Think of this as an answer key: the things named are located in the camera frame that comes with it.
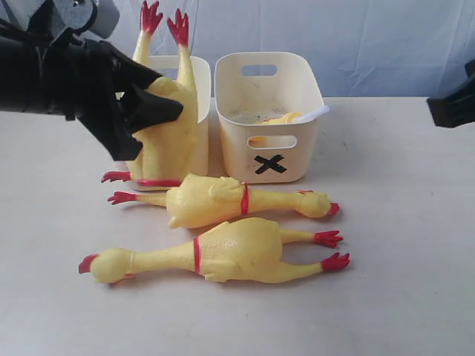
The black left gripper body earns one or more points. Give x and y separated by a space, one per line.
80 81

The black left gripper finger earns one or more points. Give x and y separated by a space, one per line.
143 109
116 76

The headless yellow rubber chicken body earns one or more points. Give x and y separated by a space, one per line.
167 148

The yellow rubber chicken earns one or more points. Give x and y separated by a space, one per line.
247 249
201 201

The broken chicken head with squeaker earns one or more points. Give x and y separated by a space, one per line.
286 119

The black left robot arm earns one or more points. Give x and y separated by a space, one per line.
18 69

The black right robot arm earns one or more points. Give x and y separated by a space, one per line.
457 108

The cream bin marked O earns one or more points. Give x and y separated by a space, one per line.
168 65

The cream bin marked X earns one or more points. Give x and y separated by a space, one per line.
251 87

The blue-grey backdrop curtain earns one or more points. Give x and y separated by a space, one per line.
355 48

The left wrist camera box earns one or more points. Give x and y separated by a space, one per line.
50 18

